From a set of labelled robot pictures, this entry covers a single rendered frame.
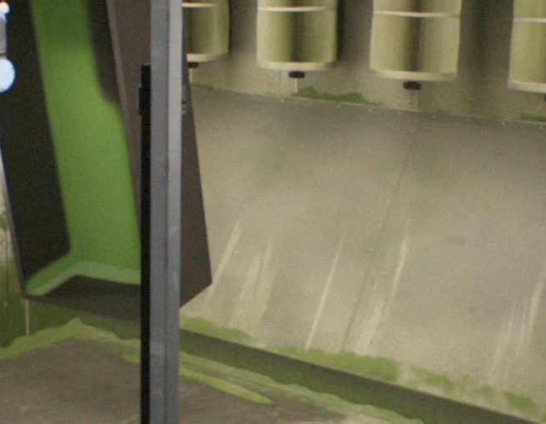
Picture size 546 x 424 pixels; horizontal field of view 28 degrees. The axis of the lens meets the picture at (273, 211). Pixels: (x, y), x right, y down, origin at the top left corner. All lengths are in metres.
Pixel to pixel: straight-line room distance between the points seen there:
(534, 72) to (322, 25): 0.96
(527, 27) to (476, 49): 0.54
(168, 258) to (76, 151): 1.76
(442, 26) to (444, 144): 0.55
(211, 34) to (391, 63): 0.99
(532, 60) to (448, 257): 0.83
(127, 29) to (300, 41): 1.15
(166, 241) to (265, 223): 2.26
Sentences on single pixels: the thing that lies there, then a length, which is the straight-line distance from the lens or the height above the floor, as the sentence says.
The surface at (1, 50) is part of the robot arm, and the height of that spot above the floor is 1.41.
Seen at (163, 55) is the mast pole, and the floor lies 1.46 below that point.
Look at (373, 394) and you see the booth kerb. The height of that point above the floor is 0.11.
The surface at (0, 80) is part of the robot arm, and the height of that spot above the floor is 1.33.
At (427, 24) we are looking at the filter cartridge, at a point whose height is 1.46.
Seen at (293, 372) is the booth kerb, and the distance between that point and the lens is 4.38.
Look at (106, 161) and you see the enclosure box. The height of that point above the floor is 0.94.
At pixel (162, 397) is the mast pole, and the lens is 2.54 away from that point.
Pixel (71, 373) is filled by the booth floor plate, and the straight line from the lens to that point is 4.56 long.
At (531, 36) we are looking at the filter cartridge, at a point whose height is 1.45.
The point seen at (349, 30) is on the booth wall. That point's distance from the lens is 4.71.
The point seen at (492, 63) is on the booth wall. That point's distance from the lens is 4.41.
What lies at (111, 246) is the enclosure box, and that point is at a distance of 4.23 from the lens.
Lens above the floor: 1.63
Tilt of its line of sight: 12 degrees down
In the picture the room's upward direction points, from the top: 2 degrees clockwise
